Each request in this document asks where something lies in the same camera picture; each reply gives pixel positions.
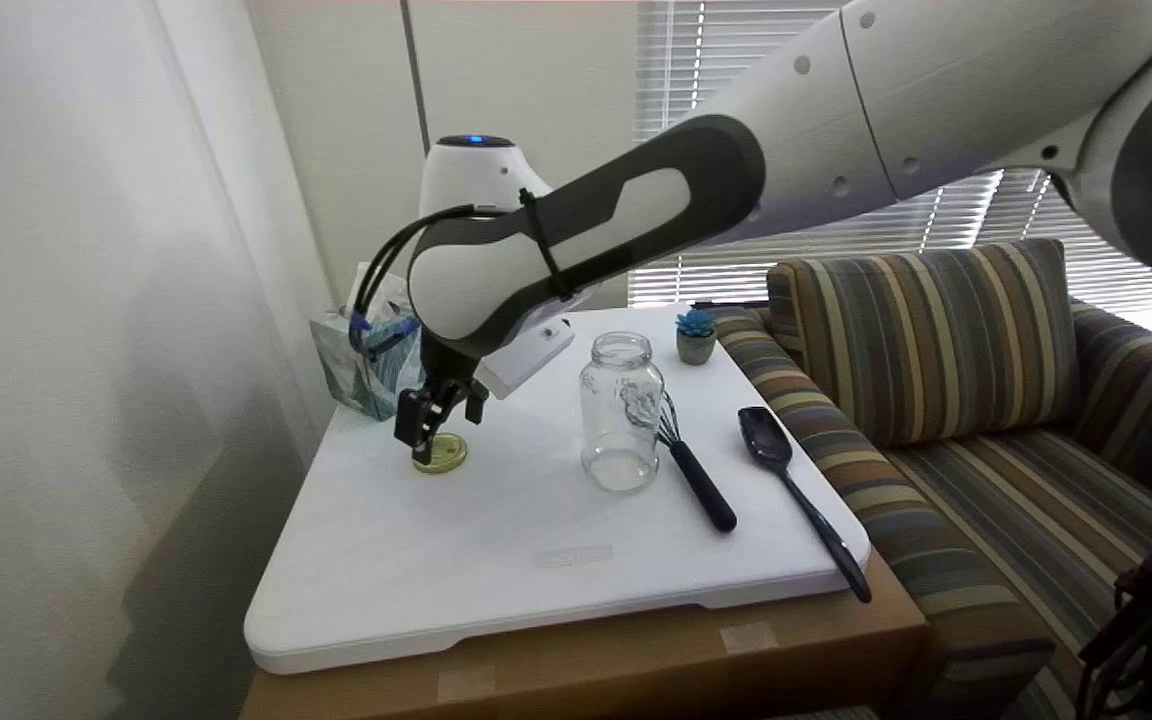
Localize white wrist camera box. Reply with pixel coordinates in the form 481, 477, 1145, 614
478, 317, 576, 401

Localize cardboard box under table top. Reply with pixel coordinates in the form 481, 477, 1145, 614
240, 555, 927, 720

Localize clear glass jar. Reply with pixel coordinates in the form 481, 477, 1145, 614
579, 331, 661, 496

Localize teal patterned tissue box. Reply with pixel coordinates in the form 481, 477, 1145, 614
312, 272, 423, 420

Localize striped couch cushion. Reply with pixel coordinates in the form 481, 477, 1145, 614
768, 241, 1080, 446

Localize striped couch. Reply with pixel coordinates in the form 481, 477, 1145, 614
715, 293, 1152, 720

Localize white window blinds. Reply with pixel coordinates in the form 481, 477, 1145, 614
627, 0, 1152, 326

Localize small blue-topped cup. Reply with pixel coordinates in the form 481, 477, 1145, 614
675, 307, 715, 364

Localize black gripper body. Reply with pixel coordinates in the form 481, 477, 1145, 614
421, 336, 490, 424

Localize black handled wire whisk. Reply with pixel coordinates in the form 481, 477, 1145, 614
620, 383, 738, 533

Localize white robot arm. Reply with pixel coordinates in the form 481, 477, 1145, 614
395, 0, 1152, 446

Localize black plastic spatula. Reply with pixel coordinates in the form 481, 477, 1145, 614
739, 409, 872, 604

